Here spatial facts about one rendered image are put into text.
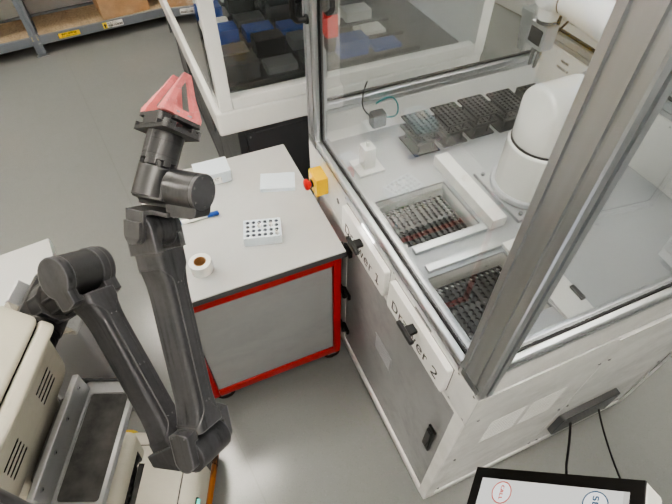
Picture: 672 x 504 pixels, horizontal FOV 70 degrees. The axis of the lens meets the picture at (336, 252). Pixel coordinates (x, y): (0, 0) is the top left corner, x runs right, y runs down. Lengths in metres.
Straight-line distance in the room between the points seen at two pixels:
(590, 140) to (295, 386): 1.73
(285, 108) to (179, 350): 1.35
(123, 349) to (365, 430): 1.33
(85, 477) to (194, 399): 0.27
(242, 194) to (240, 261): 0.32
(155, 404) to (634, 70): 0.84
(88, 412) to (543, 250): 0.88
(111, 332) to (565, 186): 0.76
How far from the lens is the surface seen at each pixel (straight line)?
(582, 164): 0.66
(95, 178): 3.33
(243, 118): 1.98
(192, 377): 0.85
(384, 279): 1.33
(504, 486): 1.01
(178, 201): 0.75
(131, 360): 0.94
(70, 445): 1.08
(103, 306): 0.95
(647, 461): 2.37
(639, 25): 0.59
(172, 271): 0.81
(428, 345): 1.21
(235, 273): 1.54
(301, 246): 1.58
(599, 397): 1.99
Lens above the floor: 1.95
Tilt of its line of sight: 50 degrees down
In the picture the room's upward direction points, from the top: straight up
